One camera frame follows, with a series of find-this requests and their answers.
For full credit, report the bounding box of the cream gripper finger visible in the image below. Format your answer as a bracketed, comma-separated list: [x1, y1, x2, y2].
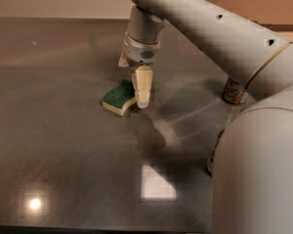
[118, 53, 129, 68]
[132, 65, 153, 108]

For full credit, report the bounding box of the green and yellow sponge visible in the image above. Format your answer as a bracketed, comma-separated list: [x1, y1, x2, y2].
[102, 80, 136, 116]

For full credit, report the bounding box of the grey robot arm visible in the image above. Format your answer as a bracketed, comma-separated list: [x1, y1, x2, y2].
[124, 0, 293, 234]

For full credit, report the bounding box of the orange soda can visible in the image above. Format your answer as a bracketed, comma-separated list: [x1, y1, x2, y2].
[222, 77, 247, 104]

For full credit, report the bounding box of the silver green soda can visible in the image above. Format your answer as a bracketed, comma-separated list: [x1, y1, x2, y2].
[206, 129, 225, 176]

